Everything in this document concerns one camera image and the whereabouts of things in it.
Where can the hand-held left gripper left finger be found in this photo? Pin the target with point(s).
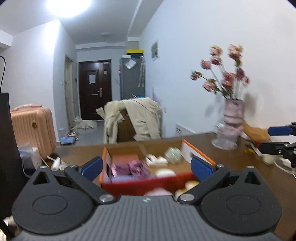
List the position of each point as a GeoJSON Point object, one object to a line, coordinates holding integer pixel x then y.
{"type": "Point", "coordinates": [93, 168]}

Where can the beige coat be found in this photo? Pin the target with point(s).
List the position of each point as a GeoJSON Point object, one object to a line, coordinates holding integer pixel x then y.
{"type": "Point", "coordinates": [143, 118]}

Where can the white desktop device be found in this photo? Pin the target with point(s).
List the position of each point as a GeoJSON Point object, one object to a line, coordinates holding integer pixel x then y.
{"type": "Point", "coordinates": [29, 160]}

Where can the pink ribbed suitcase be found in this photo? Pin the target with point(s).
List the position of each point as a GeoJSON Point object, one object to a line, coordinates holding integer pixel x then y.
{"type": "Point", "coordinates": [32, 129]}

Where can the white wall vent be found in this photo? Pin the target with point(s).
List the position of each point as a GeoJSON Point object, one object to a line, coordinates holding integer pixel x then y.
{"type": "Point", "coordinates": [185, 129]}

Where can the yellow and white sheep plush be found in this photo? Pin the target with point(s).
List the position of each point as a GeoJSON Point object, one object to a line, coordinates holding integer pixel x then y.
{"type": "Point", "coordinates": [185, 186]}

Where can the white folded umbrella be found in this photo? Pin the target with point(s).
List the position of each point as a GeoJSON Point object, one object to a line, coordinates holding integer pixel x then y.
{"type": "Point", "coordinates": [141, 75]}

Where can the clear plastic bag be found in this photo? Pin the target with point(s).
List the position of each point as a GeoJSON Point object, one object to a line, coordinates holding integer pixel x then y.
{"type": "Point", "coordinates": [173, 155]}

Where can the purple item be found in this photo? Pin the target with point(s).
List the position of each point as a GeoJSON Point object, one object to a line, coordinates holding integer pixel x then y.
{"type": "Point", "coordinates": [138, 169]}

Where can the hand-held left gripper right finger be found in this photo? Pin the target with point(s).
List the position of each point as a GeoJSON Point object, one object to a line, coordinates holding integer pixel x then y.
{"type": "Point", "coordinates": [201, 168]}

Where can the white dog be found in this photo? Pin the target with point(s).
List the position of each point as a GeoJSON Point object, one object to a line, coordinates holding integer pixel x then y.
{"type": "Point", "coordinates": [84, 125]}

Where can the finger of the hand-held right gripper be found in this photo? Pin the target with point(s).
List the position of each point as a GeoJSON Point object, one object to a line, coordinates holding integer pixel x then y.
{"type": "Point", "coordinates": [270, 148]}
{"type": "Point", "coordinates": [278, 131]}

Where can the white soft block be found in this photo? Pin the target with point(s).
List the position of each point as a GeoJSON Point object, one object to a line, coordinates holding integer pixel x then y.
{"type": "Point", "coordinates": [165, 173]}

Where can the dark brown entrance door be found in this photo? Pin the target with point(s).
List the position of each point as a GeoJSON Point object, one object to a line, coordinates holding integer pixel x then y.
{"type": "Point", "coordinates": [84, 99]}

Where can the paper sheet on refrigerator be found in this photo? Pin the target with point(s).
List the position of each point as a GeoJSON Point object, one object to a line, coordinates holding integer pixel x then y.
{"type": "Point", "coordinates": [130, 63]}

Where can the white handheld device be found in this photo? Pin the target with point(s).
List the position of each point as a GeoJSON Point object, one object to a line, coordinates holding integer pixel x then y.
{"type": "Point", "coordinates": [56, 163]}

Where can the metal pet bowls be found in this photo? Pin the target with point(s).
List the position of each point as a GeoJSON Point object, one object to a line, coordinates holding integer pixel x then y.
{"type": "Point", "coordinates": [71, 134]}

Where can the light wooden inner door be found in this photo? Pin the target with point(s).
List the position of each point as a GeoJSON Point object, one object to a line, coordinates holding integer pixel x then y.
{"type": "Point", "coordinates": [69, 92]}

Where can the small yellow candies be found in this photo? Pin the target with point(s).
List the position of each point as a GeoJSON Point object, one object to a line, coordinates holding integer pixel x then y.
{"type": "Point", "coordinates": [249, 150]}

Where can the yellow box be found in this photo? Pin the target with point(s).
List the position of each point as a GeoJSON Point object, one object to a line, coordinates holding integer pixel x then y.
{"type": "Point", "coordinates": [135, 51]}

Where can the blue floor tray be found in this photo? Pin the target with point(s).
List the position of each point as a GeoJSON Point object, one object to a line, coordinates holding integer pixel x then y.
{"type": "Point", "coordinates": [67, 140]}

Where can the white paper door note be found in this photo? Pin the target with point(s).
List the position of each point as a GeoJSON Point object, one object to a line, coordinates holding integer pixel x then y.
{"type": "Point", "coordinates": [91, 78]}

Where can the dried pink flowers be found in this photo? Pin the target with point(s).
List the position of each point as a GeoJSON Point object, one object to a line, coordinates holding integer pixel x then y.
{"type": "Point", "coordinates": [227, 80]}

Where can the pink textured vase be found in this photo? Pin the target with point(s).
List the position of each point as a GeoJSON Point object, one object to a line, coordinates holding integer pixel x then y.
{"type": "Point", "coordinates": [233, 113]}

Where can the red cardboard box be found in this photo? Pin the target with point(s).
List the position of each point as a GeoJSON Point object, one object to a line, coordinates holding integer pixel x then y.
{"type": "Point", "coordinates": [138, 185]}

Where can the brown chair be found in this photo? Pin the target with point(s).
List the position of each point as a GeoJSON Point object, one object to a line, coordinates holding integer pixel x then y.
{"type": "Point", "coordinates": [124, 129]}

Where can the pale pink soft toy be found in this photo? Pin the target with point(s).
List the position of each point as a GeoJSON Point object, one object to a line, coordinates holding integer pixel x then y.
{"type": "Point", "coordinates": [159, 192]}

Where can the grey refrigerator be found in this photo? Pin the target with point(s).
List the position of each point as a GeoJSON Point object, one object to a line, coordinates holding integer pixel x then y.
{"type": "Point", "coordinates": [130, 85]}

